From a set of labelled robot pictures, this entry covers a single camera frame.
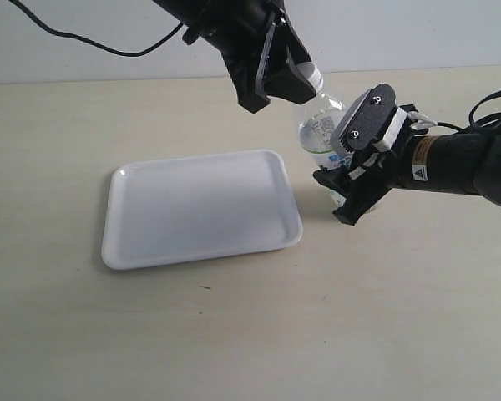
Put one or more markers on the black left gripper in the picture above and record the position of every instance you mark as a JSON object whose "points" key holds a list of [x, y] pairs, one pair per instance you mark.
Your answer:
{"points": [[259, 48]]}

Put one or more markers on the clear plastic drink bottle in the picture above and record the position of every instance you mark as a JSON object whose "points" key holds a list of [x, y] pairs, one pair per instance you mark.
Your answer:
{"points": [[317, 121]]}

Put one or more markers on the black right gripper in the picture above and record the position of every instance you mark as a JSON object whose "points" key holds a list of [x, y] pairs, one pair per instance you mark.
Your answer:
{"points": [[370, 176]]}

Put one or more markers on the white rectangular plastic tray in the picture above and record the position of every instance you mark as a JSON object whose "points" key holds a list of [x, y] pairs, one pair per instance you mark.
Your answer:
{"points": [[169, 211]]}

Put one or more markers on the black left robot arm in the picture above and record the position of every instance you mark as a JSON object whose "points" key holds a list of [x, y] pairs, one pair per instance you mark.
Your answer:
{"points": [[179, 8]]}

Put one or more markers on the white bottle cap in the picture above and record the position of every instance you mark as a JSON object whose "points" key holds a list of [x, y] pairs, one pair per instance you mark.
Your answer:
{"points": [[312, 74]]}

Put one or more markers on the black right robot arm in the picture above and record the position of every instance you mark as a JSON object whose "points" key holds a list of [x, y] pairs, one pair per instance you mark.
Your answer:
{"points": [[466, 162]]}

